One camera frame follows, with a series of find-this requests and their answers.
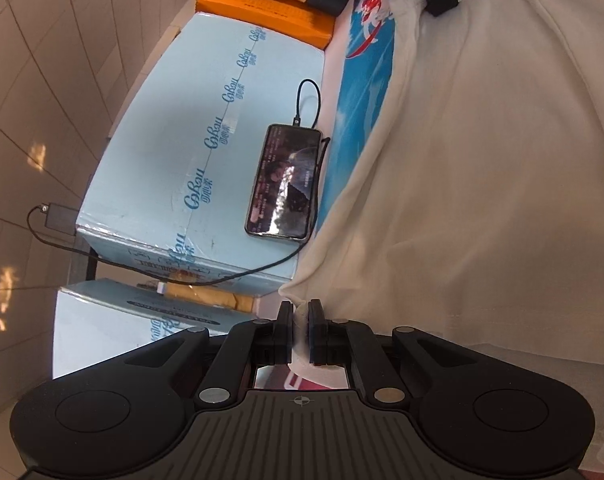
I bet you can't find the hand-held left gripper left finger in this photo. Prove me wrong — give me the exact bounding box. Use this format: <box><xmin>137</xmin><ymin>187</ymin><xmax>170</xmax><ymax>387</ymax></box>
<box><xmin>124</xmin><ymin>300</ymin><xmax>295</xmax><ymax>409</ymax></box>

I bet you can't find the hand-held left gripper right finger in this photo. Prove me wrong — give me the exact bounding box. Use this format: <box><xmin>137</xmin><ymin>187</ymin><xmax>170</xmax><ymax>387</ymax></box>
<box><xmin>307</xmin><ymin>299</ymin><xmax>479</xmax><ymax>407</ymax></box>

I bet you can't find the cream white garment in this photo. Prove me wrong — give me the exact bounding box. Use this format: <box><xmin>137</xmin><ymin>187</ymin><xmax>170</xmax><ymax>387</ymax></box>
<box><xmin>279</xmin><ymin>0</ymin><xmax>604</xmax><ymax>467</ymax></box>

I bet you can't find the black smartphone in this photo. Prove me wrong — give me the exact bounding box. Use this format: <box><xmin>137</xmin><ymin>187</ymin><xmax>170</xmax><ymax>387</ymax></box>
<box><xmin>245</xmin><ymin>123</ymin><xmax>322</xmax><ymax>241</ymax></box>

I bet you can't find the light blue cardboard box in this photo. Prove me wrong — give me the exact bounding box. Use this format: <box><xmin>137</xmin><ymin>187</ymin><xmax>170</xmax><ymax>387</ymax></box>
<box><xmin>76</xmin><ymin>11</ymin><xmax>328</xmax><ymax>297</ymax></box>
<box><xmin>52</xmin><ymin>280</ymin><xmax>256</xmax><ymax>381</ymax></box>

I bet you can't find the black charger adapter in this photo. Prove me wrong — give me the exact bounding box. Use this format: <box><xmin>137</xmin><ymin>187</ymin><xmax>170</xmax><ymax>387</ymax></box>
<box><xmin>41</xmin><ymin>203</ymin><xmax>78</xmax><ymax>234</ymax></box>

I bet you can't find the orange cardboard box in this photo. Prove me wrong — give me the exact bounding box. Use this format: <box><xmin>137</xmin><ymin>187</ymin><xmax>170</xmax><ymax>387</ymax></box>
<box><xmin>194</xmin><ymin>0</ymin><xmax>336</xmax><ymax>51</ymax></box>

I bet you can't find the black charging cable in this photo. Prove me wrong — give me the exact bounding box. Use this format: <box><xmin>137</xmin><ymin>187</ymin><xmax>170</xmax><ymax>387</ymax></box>
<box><xmin>26</xmin><ymin>78</ymin><xmax>333</xmax><ymax>287</ymax></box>

